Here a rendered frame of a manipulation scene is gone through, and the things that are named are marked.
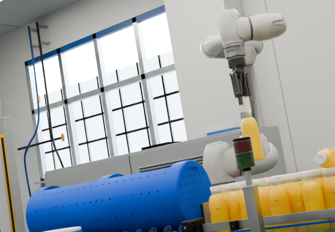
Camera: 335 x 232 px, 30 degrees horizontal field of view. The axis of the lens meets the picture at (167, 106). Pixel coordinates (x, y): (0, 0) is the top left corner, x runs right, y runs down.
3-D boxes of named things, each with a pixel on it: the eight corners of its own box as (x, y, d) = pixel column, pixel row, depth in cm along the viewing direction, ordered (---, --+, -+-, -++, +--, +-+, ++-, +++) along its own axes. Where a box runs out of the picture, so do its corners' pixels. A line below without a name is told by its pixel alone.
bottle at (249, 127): (259, 158, 255) (250, 114, 258) (244, 161, 259) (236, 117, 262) (267, 157, 261) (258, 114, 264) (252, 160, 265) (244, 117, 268)
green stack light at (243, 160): (242, 168, 213) (239, 153, 214) (258, 165, 210) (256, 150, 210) (233, 169, 208) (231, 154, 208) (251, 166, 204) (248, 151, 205)
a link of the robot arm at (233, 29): (223, 44, 261) (254, 39, 262) (217, 8, 262) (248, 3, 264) (219, 49, 271) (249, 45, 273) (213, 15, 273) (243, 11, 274)
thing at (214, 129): (214, 136, 472) (213, 126, 473) (243, 130, 460) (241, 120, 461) (207, 137, 462) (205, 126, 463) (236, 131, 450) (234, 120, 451)
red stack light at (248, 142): (239, 153, 214) (237, 142, 214) (256, 150, 210) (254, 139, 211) (231, 154, 208) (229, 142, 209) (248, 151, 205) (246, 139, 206)
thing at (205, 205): (216, 230, 261) (210, 200, 263) (220, 230, 260) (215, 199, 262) (203, 234, 253) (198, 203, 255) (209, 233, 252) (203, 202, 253)
